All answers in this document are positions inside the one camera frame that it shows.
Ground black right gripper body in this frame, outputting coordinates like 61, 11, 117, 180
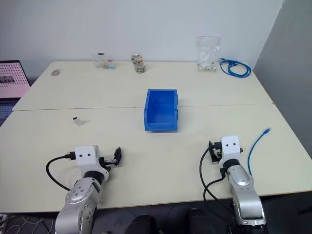
212, 141, 223, 162

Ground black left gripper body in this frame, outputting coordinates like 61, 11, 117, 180
98, 156, 118, 172

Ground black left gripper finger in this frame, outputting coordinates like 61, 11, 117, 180
113, 146, 123, 167

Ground blue plastic storage bin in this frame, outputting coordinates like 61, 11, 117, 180
142, 88, 179, 133

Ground dark rounded shape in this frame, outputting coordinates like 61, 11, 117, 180
123, 214, 158, 234
187, 208, 215, 234

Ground clear zip bag white connectors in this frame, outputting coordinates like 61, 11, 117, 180
195, 35, 221, 73

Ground clear jar of coloured beads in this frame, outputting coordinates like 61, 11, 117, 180
130, 53, 147, 74

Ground small clear plastic box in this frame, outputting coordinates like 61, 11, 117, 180
92, 52, 117, 70

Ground laptop with pink screen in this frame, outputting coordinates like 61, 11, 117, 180
0, 59, 32, 128

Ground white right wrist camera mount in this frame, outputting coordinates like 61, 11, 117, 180
220, 134, 241, 162

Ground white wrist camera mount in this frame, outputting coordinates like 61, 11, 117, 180
220, 134, 241, 162
74, 145, 110, 181

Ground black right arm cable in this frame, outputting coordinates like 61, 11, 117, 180
199, 145, 235, 221

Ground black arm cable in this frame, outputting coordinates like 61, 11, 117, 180
46, 152, 77, 191
199, 145, 235, 221

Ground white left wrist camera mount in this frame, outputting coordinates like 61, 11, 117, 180
74, 145, 110, 181

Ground blue cable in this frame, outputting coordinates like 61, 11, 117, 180
219, 58, 252, 79
247, 127, 272, 176

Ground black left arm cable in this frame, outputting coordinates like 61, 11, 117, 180
46, 152, 77, 191

